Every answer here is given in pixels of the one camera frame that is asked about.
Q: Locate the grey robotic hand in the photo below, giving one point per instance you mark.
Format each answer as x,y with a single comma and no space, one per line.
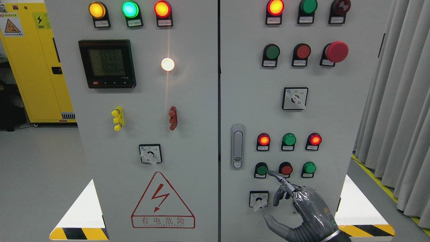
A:
318,224

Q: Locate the lower right green push button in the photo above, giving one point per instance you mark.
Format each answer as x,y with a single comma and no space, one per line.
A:
308,170

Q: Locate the lower red push button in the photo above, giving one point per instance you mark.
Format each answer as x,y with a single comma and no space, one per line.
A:
285,169

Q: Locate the red push button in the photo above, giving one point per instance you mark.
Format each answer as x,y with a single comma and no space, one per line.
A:
300,55
285,169

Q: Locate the green start push button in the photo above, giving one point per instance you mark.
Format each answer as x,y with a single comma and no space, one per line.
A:
260,170

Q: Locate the red mushroom emergency stop button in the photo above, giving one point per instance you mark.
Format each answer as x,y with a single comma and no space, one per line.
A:
333,53

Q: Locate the upper red push button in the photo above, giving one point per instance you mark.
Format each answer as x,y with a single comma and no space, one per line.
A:
300,55

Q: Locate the upper green push button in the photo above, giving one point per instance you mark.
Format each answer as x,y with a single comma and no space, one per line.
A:
270,55

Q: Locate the right yellow black hazard strip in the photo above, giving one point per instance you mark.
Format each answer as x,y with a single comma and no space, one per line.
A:
368,230

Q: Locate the yellow black hazard strip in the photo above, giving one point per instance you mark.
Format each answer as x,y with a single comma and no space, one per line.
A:
71,233
368,230

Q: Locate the lower right red indicator lamp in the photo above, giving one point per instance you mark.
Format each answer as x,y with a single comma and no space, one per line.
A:
313,142

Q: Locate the red indicator lamp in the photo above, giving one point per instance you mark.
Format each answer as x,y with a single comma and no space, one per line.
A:
274,11
313,142
263,142
163,13

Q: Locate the lower middle green indicator lamp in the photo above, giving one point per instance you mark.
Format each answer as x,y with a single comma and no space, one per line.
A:
288,142

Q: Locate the green indicator lamp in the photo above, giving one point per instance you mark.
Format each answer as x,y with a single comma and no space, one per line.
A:
306,11
288,142
132,14

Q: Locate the lower left red indicator lamp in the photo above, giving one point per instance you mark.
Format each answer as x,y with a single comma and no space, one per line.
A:
263,142

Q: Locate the grey pleated curtain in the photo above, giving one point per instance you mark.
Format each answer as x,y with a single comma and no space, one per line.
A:
393,138

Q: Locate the red electric danger warning sticker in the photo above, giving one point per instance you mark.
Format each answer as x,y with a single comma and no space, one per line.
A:
161,206

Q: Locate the red terminal connector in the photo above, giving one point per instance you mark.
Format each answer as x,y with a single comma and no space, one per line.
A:
173,118

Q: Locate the grey electrical control cabinet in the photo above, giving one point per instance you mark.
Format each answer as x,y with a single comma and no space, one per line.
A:
217,82

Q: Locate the green indicator lamp top right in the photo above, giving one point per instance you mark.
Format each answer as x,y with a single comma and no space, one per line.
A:
306,11

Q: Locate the dark red buzzer lamp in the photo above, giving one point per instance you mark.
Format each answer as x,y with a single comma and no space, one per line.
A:
338,11

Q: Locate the white lit indicator lamp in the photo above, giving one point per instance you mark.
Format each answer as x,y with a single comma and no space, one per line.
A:
167,64

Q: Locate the red indicator lamp top right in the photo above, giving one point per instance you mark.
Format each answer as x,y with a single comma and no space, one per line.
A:
274,11

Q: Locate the yellow terminal connector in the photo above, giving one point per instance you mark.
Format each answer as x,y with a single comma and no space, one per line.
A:
118,119

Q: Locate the left yellow black hazard strip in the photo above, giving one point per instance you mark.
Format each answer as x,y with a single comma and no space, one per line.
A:
71,233

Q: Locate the black digital power meter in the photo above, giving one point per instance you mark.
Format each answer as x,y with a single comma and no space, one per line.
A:
108,63

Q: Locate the red indicator lamp top left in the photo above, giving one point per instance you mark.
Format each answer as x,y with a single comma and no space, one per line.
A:
163,13

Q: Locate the green indicator lamp top left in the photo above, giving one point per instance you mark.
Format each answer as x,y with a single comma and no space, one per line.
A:
132,14

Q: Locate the yellow indicator lamp top left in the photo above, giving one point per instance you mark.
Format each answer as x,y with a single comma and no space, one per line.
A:
99,14

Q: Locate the yellow safety storage cabinet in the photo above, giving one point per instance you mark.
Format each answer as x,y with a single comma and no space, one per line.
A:
27,37

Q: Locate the lower left rotary selector switch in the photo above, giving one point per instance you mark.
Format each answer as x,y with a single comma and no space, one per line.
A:
258,200

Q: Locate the silver cabinet door handle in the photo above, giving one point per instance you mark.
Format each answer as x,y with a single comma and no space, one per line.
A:
237,133

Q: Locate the upper right rotary selector switch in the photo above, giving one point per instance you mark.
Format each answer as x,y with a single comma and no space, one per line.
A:
295,98

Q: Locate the left panel rotary selector switch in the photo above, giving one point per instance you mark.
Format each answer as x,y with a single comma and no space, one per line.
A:
150,153

